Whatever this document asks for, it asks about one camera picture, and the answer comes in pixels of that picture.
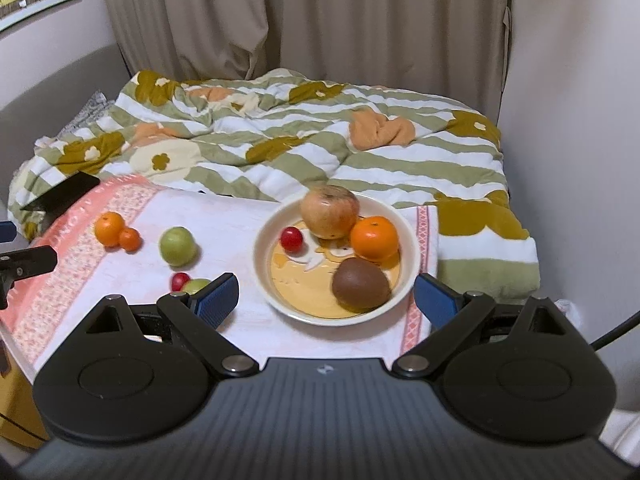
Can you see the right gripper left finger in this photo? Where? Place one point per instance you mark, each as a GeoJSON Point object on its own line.
{"type": "Point", "coordinates": [195, 318]}

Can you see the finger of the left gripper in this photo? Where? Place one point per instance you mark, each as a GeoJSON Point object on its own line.
{"type": "Point", "coordinates": [24, 264]}
{"type": "Point", "coordinates": [7, 231]}

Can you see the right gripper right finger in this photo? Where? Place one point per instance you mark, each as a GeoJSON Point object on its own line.
{"type": "Point", "coordinates": [454, 318]}

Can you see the green apple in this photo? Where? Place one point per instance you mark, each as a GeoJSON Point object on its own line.
{"type": "Point", "coordinates": [195, 285]}
{"type": "Point", "coordinates": [177, 246]}

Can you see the red cherry tomato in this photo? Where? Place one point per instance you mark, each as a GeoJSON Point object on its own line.
{"type": "Point", "coordinates": [178, 280]}
{"type": "Point", "coordinates": [292, 240]}

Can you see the large orange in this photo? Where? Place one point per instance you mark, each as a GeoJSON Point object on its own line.
{"type": "Point", "coordinates": [107, 228]}

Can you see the small orange mandarin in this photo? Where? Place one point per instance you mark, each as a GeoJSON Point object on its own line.
{"type": "Point", "coordinates": [129, 239]}

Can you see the black flat card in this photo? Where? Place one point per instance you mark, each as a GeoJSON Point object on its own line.
{"type": "Point", "coordinates": [56, 201]}

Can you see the brown kiwi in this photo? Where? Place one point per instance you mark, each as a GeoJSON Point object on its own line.
{"type": "Point", "coordinates": [360, 286]}

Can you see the cream yellow fruit bowl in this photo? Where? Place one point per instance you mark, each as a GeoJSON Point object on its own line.
{"type": "Point", "coordinates": [299, 285]}

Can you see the pink floral towel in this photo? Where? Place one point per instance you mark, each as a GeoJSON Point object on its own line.
{"type": "Point", "coordinates": [43, 311]}

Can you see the orange mandarin in bowl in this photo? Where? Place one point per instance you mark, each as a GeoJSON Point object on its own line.
{"type": "Point", "coordinates": [374, 239]}

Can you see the red cherry tomato in bowl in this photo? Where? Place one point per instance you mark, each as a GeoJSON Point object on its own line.
{"type": "Point", "coordinates": [292, 240]}

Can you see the grey sofa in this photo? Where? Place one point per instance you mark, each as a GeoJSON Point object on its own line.
{"type": "Point", "coordinates": [46, 108]}

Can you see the grey patterned pillow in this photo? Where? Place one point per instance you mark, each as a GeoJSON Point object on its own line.
{"type": "Point", "coordinates": [95, 108]}

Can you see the reddish yellow apple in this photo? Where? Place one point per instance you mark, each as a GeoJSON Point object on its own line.
{"type": "Point", "coordinates": [329, 211]}

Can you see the green striped floral duvet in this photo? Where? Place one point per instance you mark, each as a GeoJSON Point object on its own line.
{"type": "Point", "coordinates": [275, 136]}

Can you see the beige curtain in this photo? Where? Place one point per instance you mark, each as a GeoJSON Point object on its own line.
{"type": "Point", "coordinates": [455, 48]}

